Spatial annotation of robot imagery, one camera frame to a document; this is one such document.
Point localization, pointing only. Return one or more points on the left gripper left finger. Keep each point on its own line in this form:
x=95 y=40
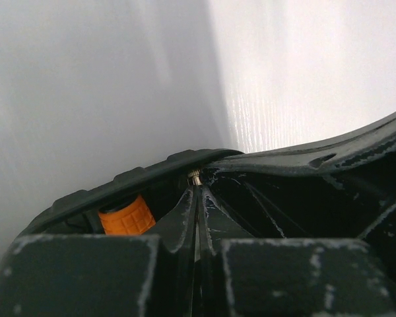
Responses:
x=99 y=275

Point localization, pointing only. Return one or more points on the black plastic tool case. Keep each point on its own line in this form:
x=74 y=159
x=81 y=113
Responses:
x=124 y=184

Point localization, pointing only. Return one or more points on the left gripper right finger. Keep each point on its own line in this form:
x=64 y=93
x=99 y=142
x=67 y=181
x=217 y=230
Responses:
x=246 y=276

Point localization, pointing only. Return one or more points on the orange handled screwdriver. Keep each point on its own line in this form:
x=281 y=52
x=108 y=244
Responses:
x=131 y=217

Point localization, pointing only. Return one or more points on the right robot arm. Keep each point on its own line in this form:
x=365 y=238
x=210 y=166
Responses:
x=342 y=187

